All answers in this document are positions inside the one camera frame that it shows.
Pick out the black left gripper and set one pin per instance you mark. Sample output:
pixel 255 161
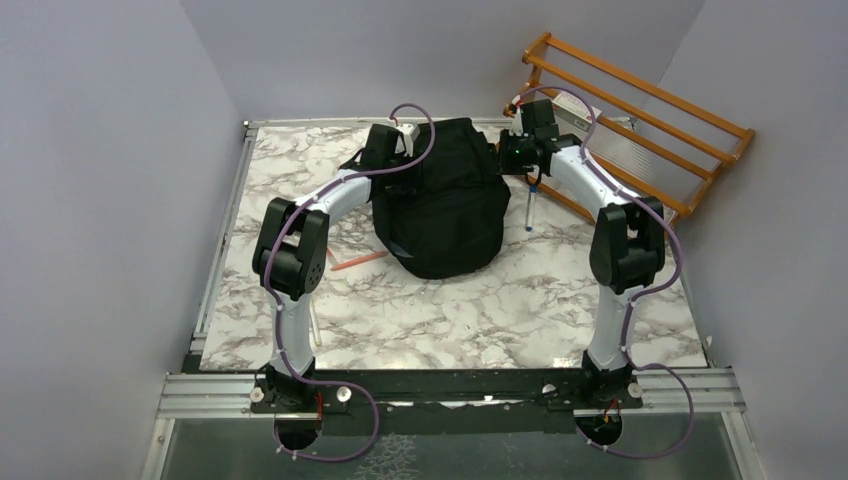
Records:
pixel 411 182

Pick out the small red white box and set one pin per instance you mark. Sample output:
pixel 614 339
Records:
pixel 669 215

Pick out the black metal base rail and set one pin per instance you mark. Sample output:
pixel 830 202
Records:
pixel 357 403

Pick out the orange wooden shelf rack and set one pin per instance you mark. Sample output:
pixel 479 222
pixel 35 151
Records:
pixel 653 140

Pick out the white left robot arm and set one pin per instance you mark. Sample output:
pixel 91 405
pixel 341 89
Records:
pixel 290 253

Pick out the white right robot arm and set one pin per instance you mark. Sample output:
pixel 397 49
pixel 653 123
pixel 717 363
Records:
pixel 628 243

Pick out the blue white marker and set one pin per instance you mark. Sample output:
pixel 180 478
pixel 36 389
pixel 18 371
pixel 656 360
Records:
pixel 530 208

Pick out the salmon pink pencil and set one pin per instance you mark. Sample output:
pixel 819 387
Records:
pixel 359 260

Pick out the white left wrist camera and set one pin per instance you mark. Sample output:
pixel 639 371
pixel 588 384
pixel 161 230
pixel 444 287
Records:
pixel 407 134

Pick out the black student bag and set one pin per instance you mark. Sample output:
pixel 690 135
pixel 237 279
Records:
pixel 445 216

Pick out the pale yellow pencil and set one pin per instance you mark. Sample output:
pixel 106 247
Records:
pixel 315 328

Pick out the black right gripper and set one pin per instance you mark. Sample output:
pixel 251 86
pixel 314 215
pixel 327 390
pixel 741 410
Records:
pixel 507 167

